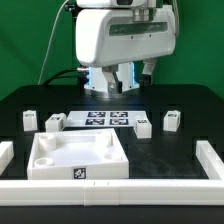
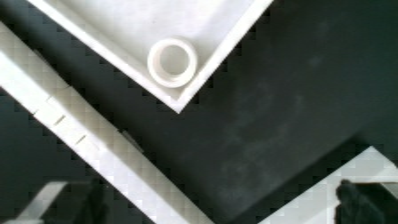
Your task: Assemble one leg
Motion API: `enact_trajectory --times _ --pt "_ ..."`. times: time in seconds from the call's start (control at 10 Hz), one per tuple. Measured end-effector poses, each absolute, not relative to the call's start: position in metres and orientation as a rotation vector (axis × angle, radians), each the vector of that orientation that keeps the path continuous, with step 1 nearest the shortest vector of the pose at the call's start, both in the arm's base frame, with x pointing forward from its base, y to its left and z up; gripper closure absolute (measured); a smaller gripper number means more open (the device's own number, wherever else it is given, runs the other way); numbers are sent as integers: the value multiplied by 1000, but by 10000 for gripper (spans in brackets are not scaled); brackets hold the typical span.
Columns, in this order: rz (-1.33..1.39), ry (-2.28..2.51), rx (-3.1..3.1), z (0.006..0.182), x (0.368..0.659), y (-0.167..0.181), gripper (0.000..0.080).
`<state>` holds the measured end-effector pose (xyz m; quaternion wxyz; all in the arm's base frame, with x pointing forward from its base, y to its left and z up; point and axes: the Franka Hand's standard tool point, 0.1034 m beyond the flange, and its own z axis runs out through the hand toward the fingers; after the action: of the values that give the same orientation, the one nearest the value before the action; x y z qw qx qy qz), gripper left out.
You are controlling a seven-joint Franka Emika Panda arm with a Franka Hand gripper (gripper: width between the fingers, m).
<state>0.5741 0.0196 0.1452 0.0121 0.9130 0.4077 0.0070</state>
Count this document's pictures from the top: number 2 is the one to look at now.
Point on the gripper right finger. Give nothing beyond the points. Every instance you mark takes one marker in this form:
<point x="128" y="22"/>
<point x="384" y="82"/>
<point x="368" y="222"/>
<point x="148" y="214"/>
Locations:
<point x="368" y="203"/>

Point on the white square table top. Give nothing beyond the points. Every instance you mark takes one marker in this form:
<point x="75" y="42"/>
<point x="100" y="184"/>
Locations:
<point x="164" y="38"/>

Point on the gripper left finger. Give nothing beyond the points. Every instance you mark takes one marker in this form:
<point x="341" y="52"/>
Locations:
<point x="30" y="215"/>

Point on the white U-shaped obstacle fence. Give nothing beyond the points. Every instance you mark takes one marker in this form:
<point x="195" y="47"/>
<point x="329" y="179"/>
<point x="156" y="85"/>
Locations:
<point x="64" y="113"/>

